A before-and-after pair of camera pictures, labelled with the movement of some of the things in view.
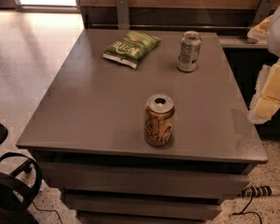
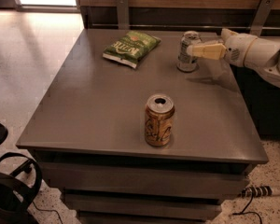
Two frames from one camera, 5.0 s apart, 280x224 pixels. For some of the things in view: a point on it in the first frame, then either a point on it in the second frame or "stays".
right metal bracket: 264,9 stays
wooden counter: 229,9 stays
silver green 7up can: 189,50 stays
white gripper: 279,35 -> 238,49
